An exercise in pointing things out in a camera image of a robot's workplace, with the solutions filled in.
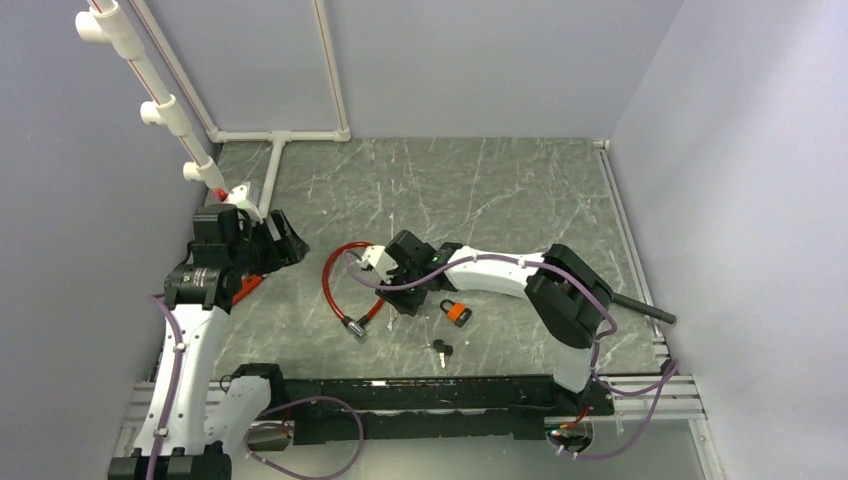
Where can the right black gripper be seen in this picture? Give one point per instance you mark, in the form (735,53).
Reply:
(400,302)

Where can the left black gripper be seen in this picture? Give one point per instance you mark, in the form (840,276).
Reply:
(287,250)

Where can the red cable lock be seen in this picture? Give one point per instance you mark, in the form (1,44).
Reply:
(357,327)

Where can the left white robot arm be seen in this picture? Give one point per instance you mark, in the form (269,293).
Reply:
(181,438)

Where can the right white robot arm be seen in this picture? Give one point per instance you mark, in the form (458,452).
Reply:
(570,298)

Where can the orange padlock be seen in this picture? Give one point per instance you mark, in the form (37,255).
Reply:
(455,312)

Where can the black-headed keys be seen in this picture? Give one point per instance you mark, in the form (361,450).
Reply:
(443,350)

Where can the red-handled adjustable wrench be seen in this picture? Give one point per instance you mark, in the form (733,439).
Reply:
(248,285)

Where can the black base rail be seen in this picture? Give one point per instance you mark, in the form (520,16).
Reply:
(522,407)

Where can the white PVC pipe frame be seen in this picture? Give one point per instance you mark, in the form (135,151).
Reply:
(105,22)

